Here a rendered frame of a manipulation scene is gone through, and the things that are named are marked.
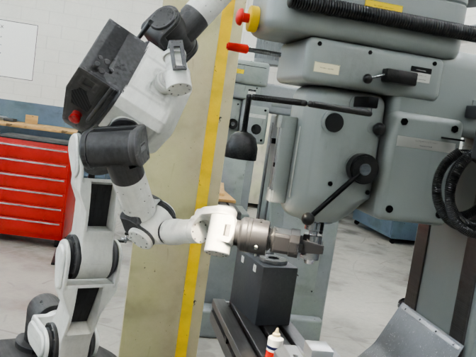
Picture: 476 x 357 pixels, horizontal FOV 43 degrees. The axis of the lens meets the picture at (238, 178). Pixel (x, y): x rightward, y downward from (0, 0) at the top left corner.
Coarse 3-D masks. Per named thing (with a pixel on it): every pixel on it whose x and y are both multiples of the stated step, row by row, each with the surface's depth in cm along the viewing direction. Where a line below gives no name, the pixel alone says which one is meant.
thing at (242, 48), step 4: (228, 44) 149; (232, 44) 149; (236, 44) 149; (240, 44) 150; (244, 44) 150; (228, 48) 149; (232, 48) 149; (236, 48) 149; (240, 48) 149; (244, 48) 150; (248, 48) 150; (252, 48) 151; (256, 48) 151; (240, 52) 151; (244, 52) 150; (256, 52) 151; (260, 52) 151; (264, 52) 151; (268, 52) 151; (272, 52) 152; (276, 52) 152; (280, 52) 152; (276, 56) 152; (280, 56) 152
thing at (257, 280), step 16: (240, 256) 200; (256, 256) 194; (272, 256) 192; (240, 272) 198; (256, 272) 187; (272, 272) 184; (288, 272) 186; (240, 288) 197; (256, 288) 186; (272, 288) 185; (288, 288) 187; (240, 304) 196; (256, 304) 185; (272, 304) 186; (288, 304) 188; (256, 320) 185; (272, 320) 187; (288, 320) 189
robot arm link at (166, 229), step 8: (160, 208) 169; (168, 208) 169; (152, 216) 167; (160, 216) 167; (168, 216) 169; (144, 224) 165; (152, 224) 165; (160, 224) 167; (168, 224) 163; (176, 224) 161; (184, 224) 159; (152, 232) 165; (160, 232) 164; (168, 232) 162; (176, 232) 160; (184, 232) 158; (160, 240) 166; (168, 240) 163; (176, 240) 162; (184, 240) 159
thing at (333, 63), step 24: (288, 48) 146; (312, 48) 132; (336, 48) 133; (360, 48) 134; (288, 72) 144; (312, 72) 132; (336, 72) 133; (360, 72) 135; (432, 72) 138; (408, 96) 139; (432, 96) 139
